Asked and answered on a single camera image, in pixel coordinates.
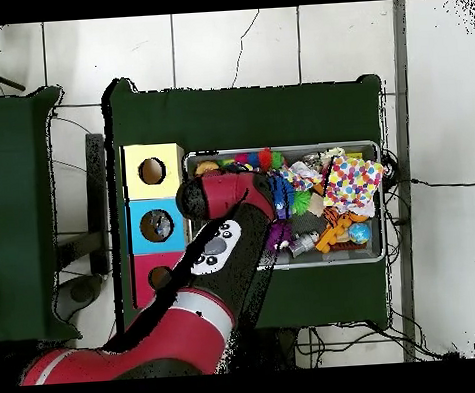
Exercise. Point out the multicoloured spiky caterpillar toy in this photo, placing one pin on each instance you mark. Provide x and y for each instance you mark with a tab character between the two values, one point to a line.
259	159

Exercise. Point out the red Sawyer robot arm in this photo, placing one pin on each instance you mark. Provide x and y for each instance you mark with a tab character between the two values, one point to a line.
221	197

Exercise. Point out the wooden box with three holes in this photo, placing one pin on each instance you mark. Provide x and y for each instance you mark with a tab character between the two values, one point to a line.
143	222

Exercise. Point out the shallow clear mesh bin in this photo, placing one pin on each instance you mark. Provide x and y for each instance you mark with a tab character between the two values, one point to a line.
361	257

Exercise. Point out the orange ball with cream dots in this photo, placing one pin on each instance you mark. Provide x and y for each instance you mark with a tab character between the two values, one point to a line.
207	167

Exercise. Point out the silver grey plastic toy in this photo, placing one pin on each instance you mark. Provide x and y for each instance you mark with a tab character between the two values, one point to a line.
304	243

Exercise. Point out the dark green table cloth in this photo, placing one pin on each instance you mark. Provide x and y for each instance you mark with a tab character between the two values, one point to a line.
21	198
256	111

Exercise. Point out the polka dot cloth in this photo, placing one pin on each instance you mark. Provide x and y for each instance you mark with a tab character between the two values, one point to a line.
353	181

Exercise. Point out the black panel stand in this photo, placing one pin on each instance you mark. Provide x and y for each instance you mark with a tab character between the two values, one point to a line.
98	201

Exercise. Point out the grey stand base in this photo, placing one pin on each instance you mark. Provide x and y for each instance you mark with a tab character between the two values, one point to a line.
85	291

